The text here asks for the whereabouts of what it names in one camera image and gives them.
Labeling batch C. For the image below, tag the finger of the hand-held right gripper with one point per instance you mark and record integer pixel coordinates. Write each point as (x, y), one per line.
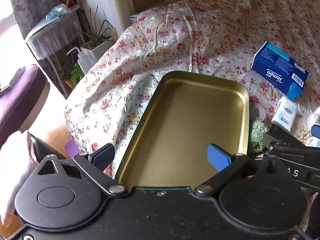
(316, 131)
(287, 147)

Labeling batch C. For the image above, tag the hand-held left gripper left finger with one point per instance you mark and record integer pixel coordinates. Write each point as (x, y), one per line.
(102, 155)

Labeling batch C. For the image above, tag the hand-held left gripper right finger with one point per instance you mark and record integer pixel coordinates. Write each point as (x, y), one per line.
(218, 158)

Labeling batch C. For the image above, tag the white plush toy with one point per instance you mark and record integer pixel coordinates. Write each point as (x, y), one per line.
(315, 117)

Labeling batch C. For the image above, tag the green knitted scrunchie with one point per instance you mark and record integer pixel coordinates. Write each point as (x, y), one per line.
(257, 135)

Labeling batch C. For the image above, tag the small white tissue packet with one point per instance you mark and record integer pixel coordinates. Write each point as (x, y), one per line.
(285, 115)

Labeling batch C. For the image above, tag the pink tape roll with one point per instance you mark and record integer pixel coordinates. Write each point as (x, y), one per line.
(258, 112)

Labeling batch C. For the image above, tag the gold metal tin tray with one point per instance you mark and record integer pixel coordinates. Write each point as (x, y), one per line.
(180, 120)

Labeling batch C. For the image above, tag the purple mat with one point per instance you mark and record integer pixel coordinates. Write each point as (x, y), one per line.
(72, 148)

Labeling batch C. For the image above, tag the blue tissue pack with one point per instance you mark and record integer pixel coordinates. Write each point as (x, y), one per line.
(275, 65)

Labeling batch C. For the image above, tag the green plastic stool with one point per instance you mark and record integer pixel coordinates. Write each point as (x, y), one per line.
(77, 75)

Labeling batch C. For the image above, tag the pink fluffy towel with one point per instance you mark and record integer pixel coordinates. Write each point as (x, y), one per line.
(12, 160)

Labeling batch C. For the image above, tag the white squeeze bottle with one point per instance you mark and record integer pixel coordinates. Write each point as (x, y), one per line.
(86, 60)

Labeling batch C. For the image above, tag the purple upholstered stool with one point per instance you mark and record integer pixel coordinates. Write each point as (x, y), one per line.
(22, 92)

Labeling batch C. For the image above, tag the white planter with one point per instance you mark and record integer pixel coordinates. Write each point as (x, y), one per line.
(100, 48)

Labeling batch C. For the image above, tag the floral bedspread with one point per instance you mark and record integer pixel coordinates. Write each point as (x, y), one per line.
(200, 42)

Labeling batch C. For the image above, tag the green potted plant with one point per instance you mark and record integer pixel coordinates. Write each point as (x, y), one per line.
(96, 33)

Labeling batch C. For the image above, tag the clear acrylic side table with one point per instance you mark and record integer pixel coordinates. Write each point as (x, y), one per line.
(55, 35)

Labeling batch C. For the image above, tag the blue plastic bag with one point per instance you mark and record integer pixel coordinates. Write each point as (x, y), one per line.
(56, 13)

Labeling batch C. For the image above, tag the grey patterned curtain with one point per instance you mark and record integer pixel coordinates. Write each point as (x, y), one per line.
(37, 0)

